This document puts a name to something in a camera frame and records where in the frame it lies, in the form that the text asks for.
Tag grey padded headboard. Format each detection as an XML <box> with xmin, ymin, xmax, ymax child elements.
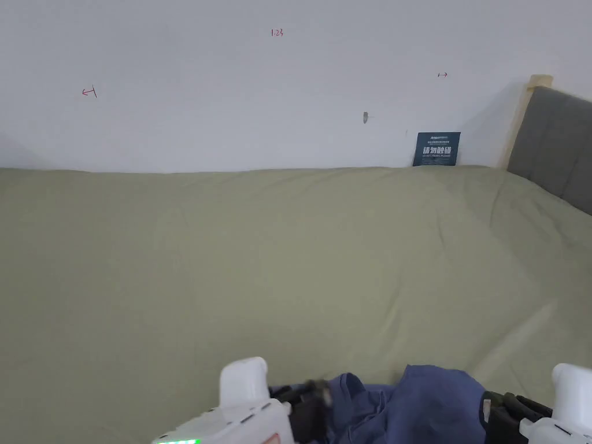
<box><xmin>497</xmin><ymin>73</ymin><xmax>592</xmax><ymax>214</ymax></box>

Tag dark blue shirt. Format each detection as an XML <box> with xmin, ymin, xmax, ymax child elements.
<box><xmin>270</xmin><ymin>364</ymin><xmax>492</xmax><ymax>444</ymax></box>

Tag bed with pale green sheet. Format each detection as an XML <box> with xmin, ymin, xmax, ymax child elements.
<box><xmin>0</xmin><ymin>164</ymin><xmax>592</xmax><ymax>444</ymax></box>

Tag dark blue sign card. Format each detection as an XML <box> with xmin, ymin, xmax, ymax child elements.
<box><xmin>412</xmin><ymin>131</ymin><xmax>461</xmax><ymax>167</ymax></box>

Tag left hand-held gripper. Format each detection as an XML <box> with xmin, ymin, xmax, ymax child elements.
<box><xmin>151</xmin><ymin>356</ymin><xmax>335</xmax><ymax>444</ymax></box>

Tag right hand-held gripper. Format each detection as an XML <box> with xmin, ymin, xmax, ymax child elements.
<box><xmin>480</xmin><ymin>362</ymin><xmax>592</xmax><ymax>444</ymax></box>

